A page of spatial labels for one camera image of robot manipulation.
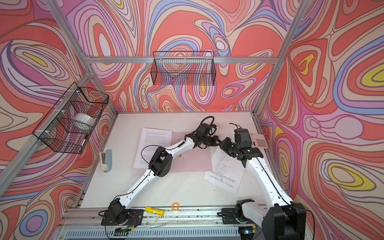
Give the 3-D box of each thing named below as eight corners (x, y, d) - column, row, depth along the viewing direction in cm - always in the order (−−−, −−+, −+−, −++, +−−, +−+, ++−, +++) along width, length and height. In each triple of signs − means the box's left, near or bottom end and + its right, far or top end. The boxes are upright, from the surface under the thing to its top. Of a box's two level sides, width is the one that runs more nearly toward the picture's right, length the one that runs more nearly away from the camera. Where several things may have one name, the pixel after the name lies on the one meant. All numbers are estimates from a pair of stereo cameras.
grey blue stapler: (101, 175, 90) (98, 172, 86) (102, 154, 99) (99, 151, 95) (111, 171, 91) (108, 169, 88) (111, 151, 100) (108, 148, 97)
